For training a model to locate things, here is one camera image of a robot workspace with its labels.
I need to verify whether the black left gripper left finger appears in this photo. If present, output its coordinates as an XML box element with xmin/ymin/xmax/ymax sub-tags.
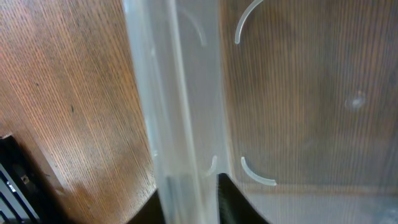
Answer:
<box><xmin>127</xmin><ymin>190</ymin><xmax>165</xmax><ymax>224</ymax></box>

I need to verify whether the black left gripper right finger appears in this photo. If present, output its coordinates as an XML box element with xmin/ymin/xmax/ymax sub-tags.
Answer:
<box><xmin>217</xmin><ymin>173</ymin><xmax>270</xmax><ymax>224</ymax></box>

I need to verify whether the clear plastic container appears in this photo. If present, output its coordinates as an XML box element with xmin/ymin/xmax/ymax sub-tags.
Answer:
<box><xmin>123</xmin><ymin>0</ymin><xmax>397</xmax><ymax>223</ymax></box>

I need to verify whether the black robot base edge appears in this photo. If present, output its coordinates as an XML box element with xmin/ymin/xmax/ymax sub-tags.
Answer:
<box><xmin>1</xmin><ymin>136</ymin><xmax>65</xmax><ymax>224</ymax></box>

